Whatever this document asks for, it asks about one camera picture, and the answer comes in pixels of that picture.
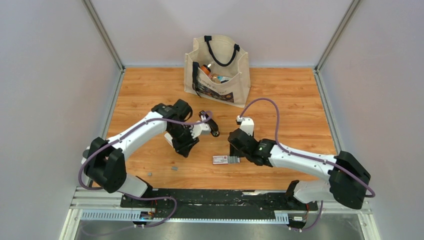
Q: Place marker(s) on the beige canvas tote bag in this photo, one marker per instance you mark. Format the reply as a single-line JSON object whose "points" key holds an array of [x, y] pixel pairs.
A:
{"points": [[228, 59]]}

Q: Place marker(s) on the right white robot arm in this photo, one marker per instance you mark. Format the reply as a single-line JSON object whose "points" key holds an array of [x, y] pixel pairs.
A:
{"points": [[341, 177]]}

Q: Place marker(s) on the packaged items in bag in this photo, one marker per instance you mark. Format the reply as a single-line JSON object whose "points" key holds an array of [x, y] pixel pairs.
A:
{"points": [[219, 79]]}

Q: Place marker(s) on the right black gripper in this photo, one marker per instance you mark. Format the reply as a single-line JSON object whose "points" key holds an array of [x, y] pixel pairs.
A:
{"points": [[233, 152]]}

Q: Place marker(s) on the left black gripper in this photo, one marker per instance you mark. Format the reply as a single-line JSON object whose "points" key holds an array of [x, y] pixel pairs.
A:
{"points": [[184, 147]]}

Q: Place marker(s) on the orange capped bottle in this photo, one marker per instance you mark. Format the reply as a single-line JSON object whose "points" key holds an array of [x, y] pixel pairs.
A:
{"points": [[206, 68]]}

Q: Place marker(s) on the black stapler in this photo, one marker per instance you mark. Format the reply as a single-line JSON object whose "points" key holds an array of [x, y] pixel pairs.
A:
{"points": [[213, 126]]}

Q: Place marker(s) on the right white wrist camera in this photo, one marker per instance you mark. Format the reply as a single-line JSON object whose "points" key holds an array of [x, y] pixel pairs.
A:
{"points": [[246, 124]]}

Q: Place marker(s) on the white stapler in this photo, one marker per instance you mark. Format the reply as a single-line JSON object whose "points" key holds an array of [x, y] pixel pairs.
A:
{"points": [[169, 139]]}

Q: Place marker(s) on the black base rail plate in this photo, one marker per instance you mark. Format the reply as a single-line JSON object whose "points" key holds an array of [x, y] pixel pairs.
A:
{"points": [[222, 204]]}

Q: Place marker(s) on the staple box with staples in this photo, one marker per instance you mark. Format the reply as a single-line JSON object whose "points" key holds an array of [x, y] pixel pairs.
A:
{"points": [[225, 160]]}

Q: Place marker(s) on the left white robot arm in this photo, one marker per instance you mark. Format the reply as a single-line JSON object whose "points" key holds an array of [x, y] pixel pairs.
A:
{"points": [[105, 162]]}

